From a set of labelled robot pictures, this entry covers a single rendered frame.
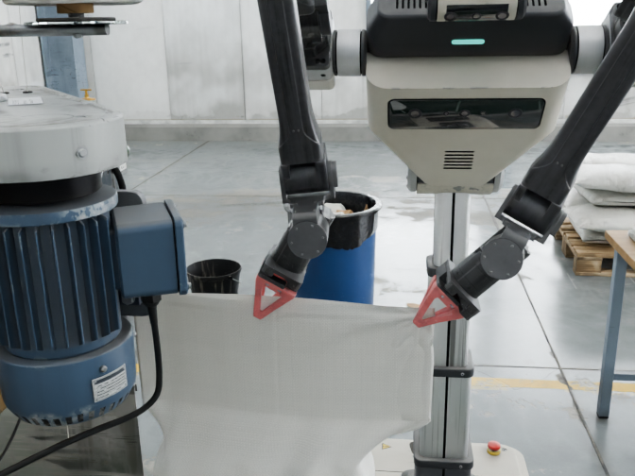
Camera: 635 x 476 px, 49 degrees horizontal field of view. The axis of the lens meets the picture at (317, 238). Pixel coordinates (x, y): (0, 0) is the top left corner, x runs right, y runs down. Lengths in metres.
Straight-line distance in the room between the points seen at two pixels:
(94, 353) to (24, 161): 0.22
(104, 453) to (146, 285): 1.01
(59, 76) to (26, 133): 9.12
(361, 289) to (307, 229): 2.44
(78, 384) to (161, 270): 0.15
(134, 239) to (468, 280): 0.51
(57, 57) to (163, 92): 1.39
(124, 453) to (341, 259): 1.82
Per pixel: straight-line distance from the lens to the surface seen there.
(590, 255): 4.50
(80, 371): 0.80
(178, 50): 9.47
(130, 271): 0.79
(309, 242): 0.99
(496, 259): 0.98
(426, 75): 1.38
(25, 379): 0.82
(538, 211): 1.04
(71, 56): 9.73
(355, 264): 3.34
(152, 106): 9.65
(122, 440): 1.73
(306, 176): 1.04
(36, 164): 0.72
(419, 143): 1.47
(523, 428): 2.89
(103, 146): 0.74
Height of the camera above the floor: 1.51
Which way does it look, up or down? 17 degrees down
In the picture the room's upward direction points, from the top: 1 degrees counter-clockwise
